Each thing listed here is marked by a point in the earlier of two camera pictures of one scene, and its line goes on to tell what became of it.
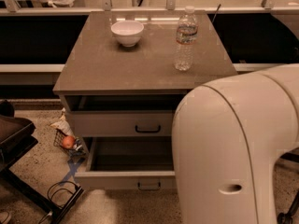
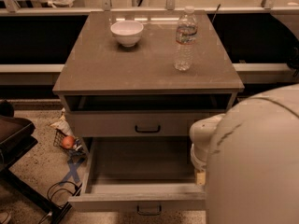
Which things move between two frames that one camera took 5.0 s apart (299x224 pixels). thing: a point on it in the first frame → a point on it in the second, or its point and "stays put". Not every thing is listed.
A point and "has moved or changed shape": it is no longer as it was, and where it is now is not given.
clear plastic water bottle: [187, 31] stays put
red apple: [67, 142] stays put
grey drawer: [128, 163] has moved or changed shape
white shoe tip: [4, 216] stays put
